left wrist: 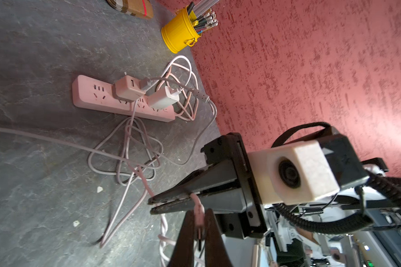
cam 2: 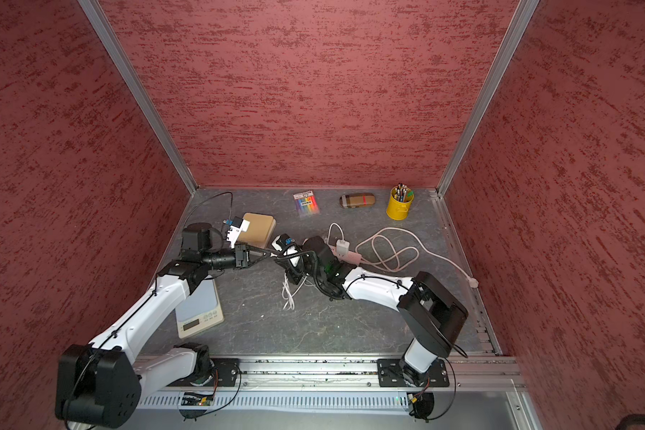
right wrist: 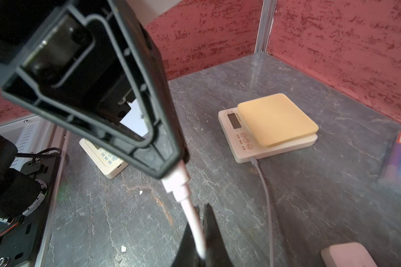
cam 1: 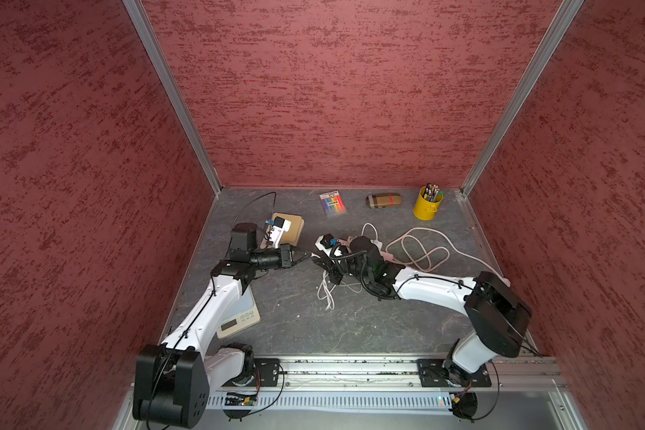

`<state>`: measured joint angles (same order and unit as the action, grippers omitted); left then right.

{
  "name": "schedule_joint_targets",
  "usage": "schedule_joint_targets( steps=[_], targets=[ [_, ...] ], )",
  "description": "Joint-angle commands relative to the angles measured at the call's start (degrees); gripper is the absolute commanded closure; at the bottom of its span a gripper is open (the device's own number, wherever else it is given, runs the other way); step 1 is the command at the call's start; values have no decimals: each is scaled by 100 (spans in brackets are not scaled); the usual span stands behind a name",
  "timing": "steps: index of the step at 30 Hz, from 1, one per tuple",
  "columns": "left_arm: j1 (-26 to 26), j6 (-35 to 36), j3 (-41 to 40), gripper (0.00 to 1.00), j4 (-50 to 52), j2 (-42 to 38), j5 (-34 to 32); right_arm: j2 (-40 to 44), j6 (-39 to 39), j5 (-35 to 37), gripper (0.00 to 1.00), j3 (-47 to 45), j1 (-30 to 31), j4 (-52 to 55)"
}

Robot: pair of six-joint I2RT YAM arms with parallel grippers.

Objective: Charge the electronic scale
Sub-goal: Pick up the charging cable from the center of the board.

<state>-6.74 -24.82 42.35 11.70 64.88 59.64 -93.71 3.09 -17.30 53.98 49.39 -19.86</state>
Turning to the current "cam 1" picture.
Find pink power strip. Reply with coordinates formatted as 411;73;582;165
380;251;404;265

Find beige wooden-top electronic scale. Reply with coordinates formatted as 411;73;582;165
260;212;305;249

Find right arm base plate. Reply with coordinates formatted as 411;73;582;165
417;358;492;389

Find right aluminium corner post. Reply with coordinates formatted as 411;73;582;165
460;0;584;199

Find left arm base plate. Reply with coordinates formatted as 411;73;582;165
223;358;281;390

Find white USB cable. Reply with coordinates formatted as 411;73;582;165
315;222;380;312

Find brown plaid pencil case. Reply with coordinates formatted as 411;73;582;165
365;193;403;209

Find rainbow highlighter pack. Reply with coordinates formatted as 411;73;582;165
319;190;347;218

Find aluminium front rail frame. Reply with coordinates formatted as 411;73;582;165
112;353;589;430

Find yellow pen cup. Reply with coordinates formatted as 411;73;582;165
413;188;444;221

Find aluminium corner post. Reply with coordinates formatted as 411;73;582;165
123;0;223;196
460;0;584;199

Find left aluminium corner post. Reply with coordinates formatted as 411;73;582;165
123;0;223;196

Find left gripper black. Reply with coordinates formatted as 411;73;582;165
250;244;311;270

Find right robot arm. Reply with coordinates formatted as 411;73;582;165
313;234;532;387

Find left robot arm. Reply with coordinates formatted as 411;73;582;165
133;223;311;429

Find pens in cup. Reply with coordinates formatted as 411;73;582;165
421;183;441;202

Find white grey kitchen scale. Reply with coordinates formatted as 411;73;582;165
217;288;261;340

